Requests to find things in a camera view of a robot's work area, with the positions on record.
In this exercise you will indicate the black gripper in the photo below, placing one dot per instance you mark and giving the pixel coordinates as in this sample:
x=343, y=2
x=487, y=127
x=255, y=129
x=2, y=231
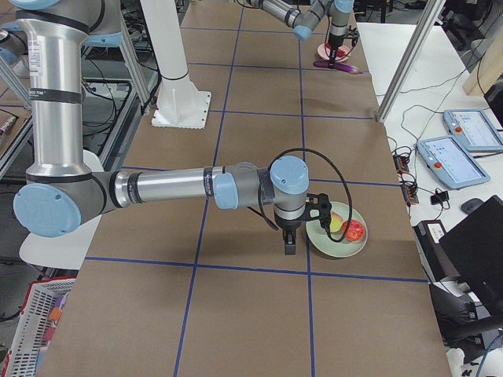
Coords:
x=287, y=227
x=333, y=42

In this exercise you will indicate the purple eggplant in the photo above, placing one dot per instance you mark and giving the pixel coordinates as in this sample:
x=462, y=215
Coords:
x=347, y=68

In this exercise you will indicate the peach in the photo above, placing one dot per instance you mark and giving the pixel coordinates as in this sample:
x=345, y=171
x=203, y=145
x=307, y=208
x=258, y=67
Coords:
x=336, y=222

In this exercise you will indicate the green plate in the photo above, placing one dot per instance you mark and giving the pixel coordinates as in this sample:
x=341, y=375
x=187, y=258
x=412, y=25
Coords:
x=345, y=248

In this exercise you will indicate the orange terminal block board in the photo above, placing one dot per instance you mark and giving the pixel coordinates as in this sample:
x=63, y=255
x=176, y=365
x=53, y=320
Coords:
x=407, y=181

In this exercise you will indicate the near blue teach pendant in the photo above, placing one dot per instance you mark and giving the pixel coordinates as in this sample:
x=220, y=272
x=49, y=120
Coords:
x=451, y=163

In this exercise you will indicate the blue teach pendant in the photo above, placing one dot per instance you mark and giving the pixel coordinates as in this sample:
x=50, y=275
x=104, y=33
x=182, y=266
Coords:
x=473, y=129
x=451, y=163

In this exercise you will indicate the far blue teach pendant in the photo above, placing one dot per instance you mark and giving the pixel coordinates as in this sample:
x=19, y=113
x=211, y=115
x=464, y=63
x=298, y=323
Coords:
x=473, y=129

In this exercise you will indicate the black computer mouse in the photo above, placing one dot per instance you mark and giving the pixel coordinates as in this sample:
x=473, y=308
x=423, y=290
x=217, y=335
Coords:
x=471, y=205

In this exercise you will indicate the black laptop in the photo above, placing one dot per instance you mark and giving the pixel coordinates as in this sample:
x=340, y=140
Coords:
x=474, y=246

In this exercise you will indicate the white plastic basket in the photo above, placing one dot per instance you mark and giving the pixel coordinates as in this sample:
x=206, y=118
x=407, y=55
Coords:
x=36, y=326

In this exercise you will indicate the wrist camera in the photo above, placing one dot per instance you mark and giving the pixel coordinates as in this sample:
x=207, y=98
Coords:
x=353, y=35
x=318, y=207

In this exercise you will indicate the grey aluminium frame post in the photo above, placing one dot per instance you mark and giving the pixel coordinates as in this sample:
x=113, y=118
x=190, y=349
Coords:
x=416, y=42

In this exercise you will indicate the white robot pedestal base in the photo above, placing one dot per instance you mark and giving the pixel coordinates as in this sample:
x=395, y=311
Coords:
x=179, y=103

